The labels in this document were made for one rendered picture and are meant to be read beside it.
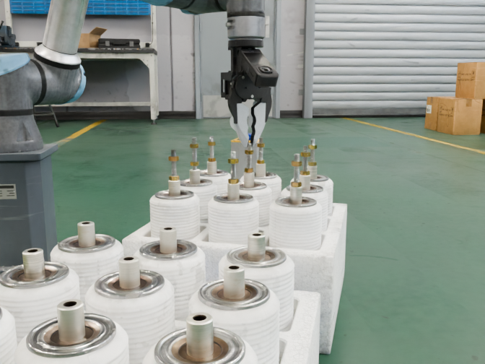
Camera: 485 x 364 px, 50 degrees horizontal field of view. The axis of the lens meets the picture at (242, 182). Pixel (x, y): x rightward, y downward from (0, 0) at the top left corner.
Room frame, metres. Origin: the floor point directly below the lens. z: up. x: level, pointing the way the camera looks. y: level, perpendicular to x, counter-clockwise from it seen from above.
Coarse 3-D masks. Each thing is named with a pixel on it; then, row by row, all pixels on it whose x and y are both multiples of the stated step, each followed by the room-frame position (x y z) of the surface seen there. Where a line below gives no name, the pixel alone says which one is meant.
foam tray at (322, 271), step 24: (336, 216) 1.09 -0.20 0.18; (144, 240) 0.92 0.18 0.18; (192, 240) 0.92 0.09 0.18; (336, 240) 0.92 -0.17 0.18; (216, 264) 0.88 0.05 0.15; (312, 264) 0.84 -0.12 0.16; (336, 264) 0.91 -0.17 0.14; (312, 288) 0.84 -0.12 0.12; (336, 288) 0.94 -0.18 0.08; (336, 312) 0.96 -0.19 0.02
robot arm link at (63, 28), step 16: (64, 0) 1.31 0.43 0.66; (80, 0) 1.33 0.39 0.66; (48, 16) 1.34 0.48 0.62; (64, 16) 1.32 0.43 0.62; (80, 16) 1.34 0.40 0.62; (48, 32) 1.34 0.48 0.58; (64, 32) 1.33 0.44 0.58; (80, 32) 1.37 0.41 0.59; (48, 48) 1.34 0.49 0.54; (64, 48) 1.35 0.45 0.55; (48, 64) 1.33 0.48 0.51; (64, 64) 1.34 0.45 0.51; (80, 64) 1.44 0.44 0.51; (48, 80) 1.32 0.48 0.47; (64, 80) 1.36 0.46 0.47; (80, 80) 1.41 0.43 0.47; (48, 96) 1.33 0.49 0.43; (64, 96) 1.38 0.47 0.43
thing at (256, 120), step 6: (252, 108) 1.07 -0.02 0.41; (258, 108) 1.06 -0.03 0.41; (264, 108) 1.07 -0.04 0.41; (252, 114) 1.07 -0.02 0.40; (258, 114) 1.06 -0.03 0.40; (264, 114) 1.07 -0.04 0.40; (252, 120) 1.10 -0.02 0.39; (258, 120) 1.06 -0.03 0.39; (264, 120) 1.07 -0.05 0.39; (252, 126) 1.07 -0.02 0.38; (258, 126) 1.06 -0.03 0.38; (252, 132) 1.07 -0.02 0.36; (258, 132) 1.06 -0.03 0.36; (252, 138) 1.06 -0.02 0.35; (258, 138) 1.07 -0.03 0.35; (252, 144) 1.06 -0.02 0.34
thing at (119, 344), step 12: (120, 336) 0.43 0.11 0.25; (24, 348) 0.40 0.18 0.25; (108, 348) 0.40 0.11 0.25; (120, 348) 0.41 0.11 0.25; (24, 360) 0.39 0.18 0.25; (36, 360) 0.38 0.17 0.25; (48, 360) 0.38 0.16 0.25; (60, 360) 0.38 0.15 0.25; (72, 360) 0.38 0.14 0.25; (84, 360) 0.39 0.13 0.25; (96, 360) 0.39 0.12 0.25; (108, 360) 0.40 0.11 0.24; (120, 360) 0.41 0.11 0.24
